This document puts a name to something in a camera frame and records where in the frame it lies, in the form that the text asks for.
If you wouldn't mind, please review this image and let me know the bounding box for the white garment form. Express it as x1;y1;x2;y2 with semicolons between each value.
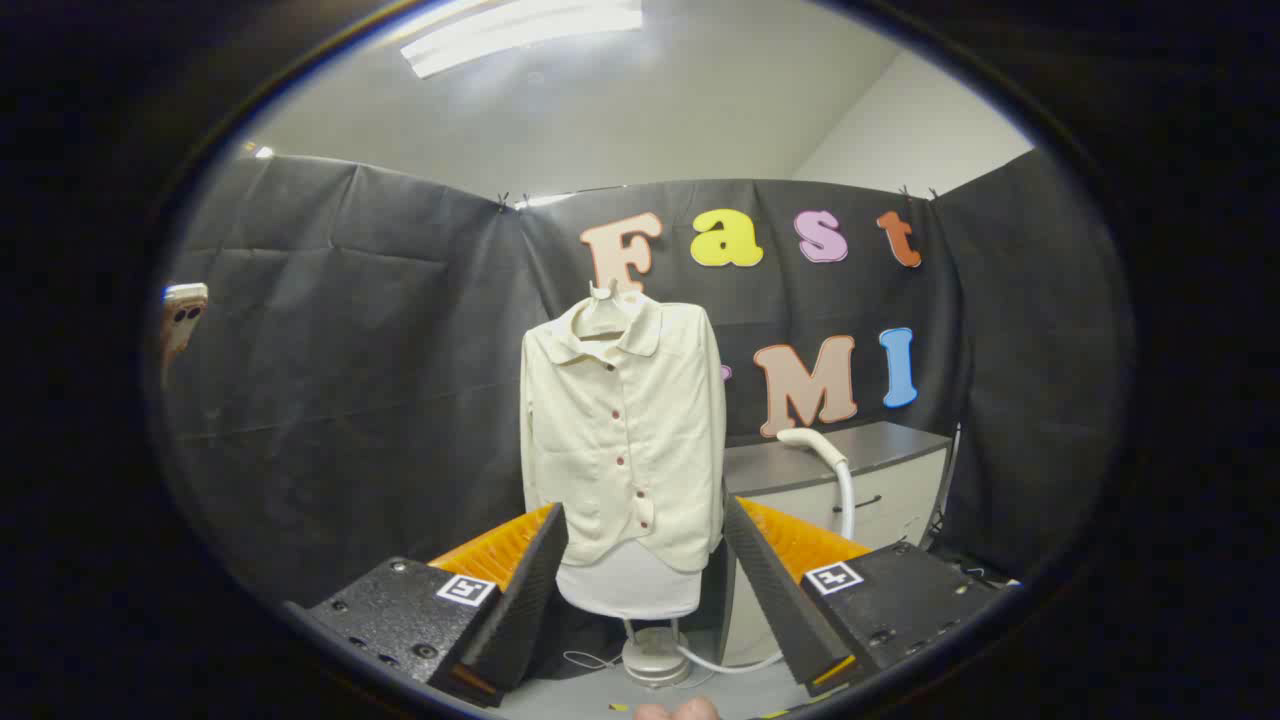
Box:
556;540;703;621

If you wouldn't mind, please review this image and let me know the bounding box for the white steamer hose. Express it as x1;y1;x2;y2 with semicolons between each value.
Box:
676;640;786;676

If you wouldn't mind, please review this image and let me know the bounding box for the white cabinet with dark top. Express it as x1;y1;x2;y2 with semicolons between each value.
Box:
718;420;953;669

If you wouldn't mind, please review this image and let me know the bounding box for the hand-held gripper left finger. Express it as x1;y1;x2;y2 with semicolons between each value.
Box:
283;503;569;709

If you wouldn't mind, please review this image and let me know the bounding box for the smartphone with camera lenses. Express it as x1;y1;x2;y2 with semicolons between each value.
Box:
160;283;209;366

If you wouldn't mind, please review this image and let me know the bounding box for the ceiling light panel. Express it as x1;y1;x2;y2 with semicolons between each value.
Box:
400;0;644;79

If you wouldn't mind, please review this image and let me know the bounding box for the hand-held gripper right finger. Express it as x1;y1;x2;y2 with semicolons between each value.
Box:
722;494;1021;698

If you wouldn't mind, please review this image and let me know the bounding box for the black backdrop cloth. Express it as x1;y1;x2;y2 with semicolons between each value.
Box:
160;148;1136;611

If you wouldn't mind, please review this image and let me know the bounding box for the round grey stand base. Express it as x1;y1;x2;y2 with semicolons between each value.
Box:
620;618;693;689

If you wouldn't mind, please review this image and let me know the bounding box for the cream button-up shirt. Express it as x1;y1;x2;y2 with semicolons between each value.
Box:
520;292;728;573

